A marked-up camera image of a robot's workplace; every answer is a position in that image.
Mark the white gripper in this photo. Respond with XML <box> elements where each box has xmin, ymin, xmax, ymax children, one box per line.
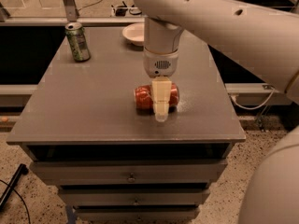
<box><xmin>144</xmin><ymin>48</ymin><xmax>178</xmax><ymax>122</ymax></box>

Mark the red coke can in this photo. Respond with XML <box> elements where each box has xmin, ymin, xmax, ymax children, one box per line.
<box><xmin>134</xmin><ymin>83</ymin><xmax>179</xmax><ymax>110</ymax></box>

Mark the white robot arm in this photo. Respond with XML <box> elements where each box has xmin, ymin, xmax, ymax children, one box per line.
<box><xmin>134</xmin><ymin>0</ymin><xmax>299</xmax><ymax>224</ymax></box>

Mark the green soda can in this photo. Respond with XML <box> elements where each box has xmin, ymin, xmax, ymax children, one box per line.
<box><xmin>65</xmin><ymin>22</ymin><xmax>91</xmax><ymax>62</ymax></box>

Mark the white bowl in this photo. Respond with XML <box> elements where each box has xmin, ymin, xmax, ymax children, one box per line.
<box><xmin>122</xmin><ymin>23</ymin><xmax>144</xmax><ymax>47</ymax></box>

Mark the power strip with plugs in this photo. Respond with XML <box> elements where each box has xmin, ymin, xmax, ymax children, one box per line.
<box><xmin>111</xmin><ymin>2</ymin><xmax>142</xmax><ymax>17</ymax></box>

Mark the top grey drawer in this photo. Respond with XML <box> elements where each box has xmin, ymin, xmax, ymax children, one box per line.
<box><xmin>30</xmin><ymin>160</ymin><xmax>227</xmax><ymax>186</ymax></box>

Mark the grey drawer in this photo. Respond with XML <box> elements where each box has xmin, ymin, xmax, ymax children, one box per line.
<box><xmin>30</xmin><ymin>160</ymin><xmax>227</xmax><ymax>186</ymax></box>
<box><xmin>59</xmin><ymin>189</ymin><xmax>210</xmax><ymax>206</ymax></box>
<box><xmin>75</xmin><ymin>206</ymin><xmax>199</xmax><ymax>221</ymax></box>

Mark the grey drawer cabinet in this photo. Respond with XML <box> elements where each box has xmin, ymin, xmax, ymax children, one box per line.
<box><xmin>7</xmin><ymin>27</ymin><xmax>245</xmax><ymax>211</ymax></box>

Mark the middle grey drawer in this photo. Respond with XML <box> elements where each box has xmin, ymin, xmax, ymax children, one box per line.
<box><xmin>59</xmin><ymin>189</ymin><xmax>210</xmax><ymax>206</ymax></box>

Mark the bottom grey drawer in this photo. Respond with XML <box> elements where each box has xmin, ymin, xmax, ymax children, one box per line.
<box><xmin>75</xmin><ymin>206</ymin><xmax>199</xmax><ymax>221</ymax></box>

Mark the black rod on floor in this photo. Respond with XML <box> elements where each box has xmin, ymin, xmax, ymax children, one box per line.
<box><xmin>0</xmin><ymin>163</ymin><xmax>28</xmax><ymax>210</ymax></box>

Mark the white cable at right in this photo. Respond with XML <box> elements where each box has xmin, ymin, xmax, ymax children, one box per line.
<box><xmin>229</xmin><ymin>87</ymin><xmax>277</xmax><ymax>111</ymax></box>

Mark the black floor cable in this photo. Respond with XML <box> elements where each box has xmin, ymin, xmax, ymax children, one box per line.
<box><xmin>0</xmin><ymin>179</ymin><xmax>32</xmax><ymax>224</ymax></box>

